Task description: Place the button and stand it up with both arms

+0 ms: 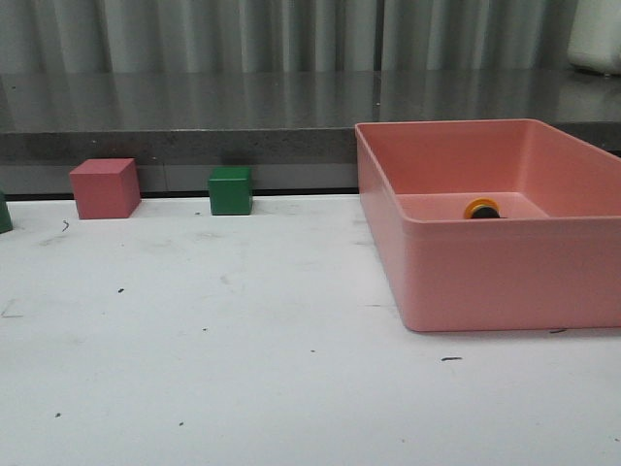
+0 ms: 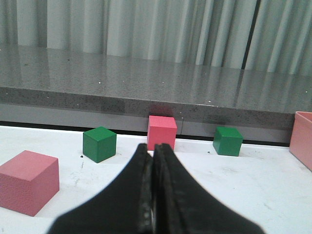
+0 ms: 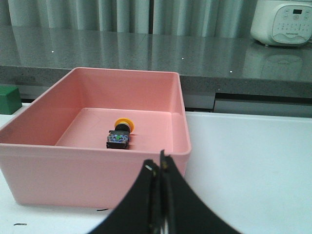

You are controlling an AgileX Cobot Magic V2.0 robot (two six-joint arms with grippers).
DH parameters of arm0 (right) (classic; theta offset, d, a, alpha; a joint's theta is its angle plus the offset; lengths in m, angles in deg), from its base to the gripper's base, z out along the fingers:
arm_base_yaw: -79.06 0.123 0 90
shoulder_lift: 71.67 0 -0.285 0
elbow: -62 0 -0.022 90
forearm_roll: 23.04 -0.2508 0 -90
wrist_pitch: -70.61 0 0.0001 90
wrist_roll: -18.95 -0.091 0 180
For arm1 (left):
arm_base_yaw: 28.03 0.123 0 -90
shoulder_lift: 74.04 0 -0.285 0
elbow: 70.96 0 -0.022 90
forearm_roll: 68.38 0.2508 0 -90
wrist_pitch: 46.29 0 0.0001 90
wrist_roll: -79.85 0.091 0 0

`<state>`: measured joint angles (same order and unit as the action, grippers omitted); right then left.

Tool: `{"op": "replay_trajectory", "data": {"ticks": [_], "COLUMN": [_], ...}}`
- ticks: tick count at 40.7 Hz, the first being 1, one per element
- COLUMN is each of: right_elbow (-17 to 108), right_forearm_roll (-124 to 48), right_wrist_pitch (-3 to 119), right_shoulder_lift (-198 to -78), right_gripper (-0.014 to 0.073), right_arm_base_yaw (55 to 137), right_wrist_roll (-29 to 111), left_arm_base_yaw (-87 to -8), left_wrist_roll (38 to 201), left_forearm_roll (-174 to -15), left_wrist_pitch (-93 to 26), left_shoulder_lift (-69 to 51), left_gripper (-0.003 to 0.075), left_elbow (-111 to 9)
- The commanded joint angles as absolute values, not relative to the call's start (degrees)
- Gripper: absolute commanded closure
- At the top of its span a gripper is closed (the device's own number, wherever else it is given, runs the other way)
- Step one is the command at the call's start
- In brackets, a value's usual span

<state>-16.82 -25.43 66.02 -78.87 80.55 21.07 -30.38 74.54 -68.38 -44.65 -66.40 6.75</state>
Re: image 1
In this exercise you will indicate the green block at left edge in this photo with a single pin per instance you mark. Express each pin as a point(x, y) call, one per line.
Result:
point(6, 223)

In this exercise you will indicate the pink plastic bin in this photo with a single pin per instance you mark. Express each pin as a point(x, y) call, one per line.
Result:
point(551, 261)

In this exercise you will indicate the white container on counter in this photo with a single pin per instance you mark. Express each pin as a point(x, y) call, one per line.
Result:
point(595, 37)

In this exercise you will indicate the pink cube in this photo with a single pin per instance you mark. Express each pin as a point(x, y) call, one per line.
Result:
point(106, 188)

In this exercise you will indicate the grey stone counter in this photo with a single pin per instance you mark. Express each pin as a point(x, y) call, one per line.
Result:
point(294, 130)

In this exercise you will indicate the green cube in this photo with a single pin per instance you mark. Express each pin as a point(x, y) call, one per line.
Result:
point(230, 190)

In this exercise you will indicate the yellow push button switch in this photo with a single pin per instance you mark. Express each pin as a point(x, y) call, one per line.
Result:
point(482, 208)

